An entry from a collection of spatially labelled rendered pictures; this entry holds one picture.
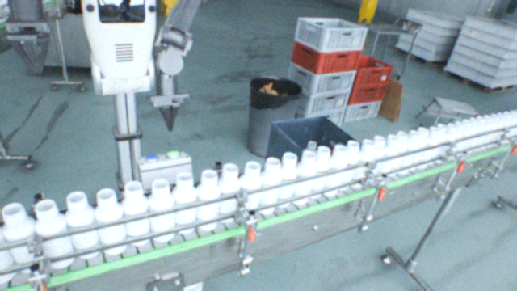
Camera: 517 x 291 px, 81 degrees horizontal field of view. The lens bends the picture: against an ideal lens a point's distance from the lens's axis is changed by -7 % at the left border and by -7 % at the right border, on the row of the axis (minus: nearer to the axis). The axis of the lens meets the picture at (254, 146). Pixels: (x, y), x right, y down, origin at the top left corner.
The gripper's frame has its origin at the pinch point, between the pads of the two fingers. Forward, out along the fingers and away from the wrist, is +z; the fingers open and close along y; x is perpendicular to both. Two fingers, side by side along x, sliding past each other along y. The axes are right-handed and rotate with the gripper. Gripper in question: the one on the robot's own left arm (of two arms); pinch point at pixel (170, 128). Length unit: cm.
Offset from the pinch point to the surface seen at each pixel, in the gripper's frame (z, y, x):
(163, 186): 10.3, -6.6, -16.0
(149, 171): 10.1, -7.5, -3.5
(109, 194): 9.8, -18.5, -16.0
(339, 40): -37, 200, 153
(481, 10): -165, 1030, 449
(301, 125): 14, 74, 41
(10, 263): 21.1, -39.9, -14.9
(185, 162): 9.3, 2.4, -3.5
